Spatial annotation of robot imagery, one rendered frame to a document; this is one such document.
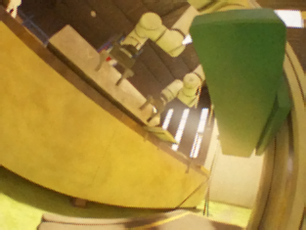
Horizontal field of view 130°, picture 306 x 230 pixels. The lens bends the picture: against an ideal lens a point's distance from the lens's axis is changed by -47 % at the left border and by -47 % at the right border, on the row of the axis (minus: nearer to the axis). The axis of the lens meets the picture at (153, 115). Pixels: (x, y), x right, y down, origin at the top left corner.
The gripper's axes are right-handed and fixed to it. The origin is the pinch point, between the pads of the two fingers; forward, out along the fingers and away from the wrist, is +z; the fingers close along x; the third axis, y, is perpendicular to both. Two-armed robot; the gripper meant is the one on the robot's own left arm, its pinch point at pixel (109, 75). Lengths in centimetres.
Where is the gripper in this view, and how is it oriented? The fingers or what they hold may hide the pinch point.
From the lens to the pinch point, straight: 68.2
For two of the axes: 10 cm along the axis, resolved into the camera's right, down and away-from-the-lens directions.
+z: -5.5, 8.3, 0.0
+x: -6.4, -4.3, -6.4
